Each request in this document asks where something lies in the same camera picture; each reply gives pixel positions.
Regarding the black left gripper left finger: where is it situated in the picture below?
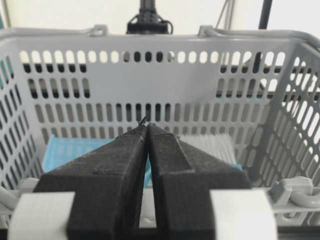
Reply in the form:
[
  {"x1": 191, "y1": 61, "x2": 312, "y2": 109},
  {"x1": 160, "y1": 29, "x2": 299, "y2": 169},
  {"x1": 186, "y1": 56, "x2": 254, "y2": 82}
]
[{"x1": 7, "y1": 122, "x2": 148, "y2": 240}]

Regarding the black camera stand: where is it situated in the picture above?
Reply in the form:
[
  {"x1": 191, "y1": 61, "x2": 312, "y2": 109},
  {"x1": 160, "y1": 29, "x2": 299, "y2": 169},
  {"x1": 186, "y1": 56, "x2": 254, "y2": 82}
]
[{"x1": 126, "y1": 0, "x2": 174, "y2": 35}]

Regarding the blue hand brush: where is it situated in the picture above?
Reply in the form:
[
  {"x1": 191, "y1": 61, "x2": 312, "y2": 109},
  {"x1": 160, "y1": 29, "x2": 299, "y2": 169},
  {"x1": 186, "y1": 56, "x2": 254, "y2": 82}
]
[{"x1": 42, "y1": 133, "x2": 243, "y2": 173}]

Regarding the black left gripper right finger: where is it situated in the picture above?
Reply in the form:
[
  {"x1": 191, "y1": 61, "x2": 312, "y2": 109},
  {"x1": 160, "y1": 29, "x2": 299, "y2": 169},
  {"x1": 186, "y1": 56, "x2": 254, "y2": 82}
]
[{"x1": 147, "y1": 122, "x2": 278, "y2": 240}]

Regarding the black vertical pole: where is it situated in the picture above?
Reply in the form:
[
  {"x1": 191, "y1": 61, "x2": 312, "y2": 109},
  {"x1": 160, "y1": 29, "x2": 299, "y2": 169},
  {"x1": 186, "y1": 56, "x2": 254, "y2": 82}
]
[{"x1": 258, "y1": 0, "x2": 273, "y2": 30}]

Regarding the grey plastic shopping basket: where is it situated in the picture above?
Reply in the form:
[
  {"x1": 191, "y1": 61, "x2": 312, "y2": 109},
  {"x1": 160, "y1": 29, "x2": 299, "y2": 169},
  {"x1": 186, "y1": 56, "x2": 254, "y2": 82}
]
[{"x1": 0, "y1": 24, "x2": 320, "y2": 232}]

